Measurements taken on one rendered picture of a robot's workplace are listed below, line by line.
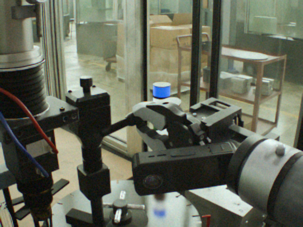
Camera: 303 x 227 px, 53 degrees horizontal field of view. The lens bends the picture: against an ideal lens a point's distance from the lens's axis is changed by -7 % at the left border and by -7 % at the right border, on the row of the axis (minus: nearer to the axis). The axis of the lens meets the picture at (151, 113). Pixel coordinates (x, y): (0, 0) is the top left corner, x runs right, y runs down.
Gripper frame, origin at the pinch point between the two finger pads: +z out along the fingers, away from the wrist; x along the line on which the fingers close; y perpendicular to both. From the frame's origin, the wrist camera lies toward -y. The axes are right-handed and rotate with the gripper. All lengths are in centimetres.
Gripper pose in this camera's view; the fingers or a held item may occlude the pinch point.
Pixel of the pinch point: (136, 119)
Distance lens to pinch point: 47.9
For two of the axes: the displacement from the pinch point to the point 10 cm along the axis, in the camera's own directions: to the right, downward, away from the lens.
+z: -6.0, -2.9, 7.4
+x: -1.1, -8.9, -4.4
